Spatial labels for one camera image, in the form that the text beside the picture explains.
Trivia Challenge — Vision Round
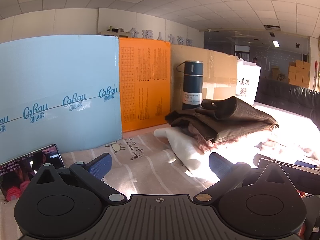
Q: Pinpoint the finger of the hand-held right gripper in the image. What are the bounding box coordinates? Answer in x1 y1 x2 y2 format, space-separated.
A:
257 158 320 173

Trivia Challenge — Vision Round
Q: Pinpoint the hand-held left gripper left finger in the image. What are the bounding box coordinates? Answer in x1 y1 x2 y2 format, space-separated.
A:
26 153 127 204

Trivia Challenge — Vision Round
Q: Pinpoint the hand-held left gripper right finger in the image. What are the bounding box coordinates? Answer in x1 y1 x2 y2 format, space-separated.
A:
193 152 298 202

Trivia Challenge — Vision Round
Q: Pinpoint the pale pink cloth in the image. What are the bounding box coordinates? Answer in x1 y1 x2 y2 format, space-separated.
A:
255 130 320 162

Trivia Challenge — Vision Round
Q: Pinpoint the pink fuzzy garment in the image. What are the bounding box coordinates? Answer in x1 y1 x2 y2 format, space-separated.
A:
186 124 275 154

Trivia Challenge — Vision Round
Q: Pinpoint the white cloth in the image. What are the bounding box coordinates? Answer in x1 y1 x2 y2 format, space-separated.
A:
154 127 220 180

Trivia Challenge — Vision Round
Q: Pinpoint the brown leather jacket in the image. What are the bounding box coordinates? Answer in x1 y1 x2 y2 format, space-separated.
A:
165 96 279 143

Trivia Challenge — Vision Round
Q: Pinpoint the black sofa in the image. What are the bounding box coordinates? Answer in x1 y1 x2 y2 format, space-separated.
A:
254 77 320 125

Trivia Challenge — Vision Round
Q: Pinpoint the smartphone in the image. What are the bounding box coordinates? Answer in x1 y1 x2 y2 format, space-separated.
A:
0 144 65 202

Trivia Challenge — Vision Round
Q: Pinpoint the dark blue vacuum bottle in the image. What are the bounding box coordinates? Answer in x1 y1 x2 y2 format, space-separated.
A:
176 60 204 110

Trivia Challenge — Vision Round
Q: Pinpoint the white paper bag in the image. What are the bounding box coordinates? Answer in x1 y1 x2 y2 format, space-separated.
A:
234 58 262 106

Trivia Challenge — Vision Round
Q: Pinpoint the stack of cardboard boxes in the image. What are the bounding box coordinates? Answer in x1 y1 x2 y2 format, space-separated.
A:
287 59 312 87

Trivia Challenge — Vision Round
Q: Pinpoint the orange cardboard box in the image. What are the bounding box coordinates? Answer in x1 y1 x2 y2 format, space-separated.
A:
118 37 172 132

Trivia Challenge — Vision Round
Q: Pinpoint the brown cardboard box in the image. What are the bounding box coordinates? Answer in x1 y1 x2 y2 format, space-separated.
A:
170 44 238 112

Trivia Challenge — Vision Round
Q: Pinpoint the large light blue cardboard box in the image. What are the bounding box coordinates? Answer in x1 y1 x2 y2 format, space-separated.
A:
0 34 123 165

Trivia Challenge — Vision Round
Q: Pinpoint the wall sign lettering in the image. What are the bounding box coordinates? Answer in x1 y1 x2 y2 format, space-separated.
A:
129 27 193 47

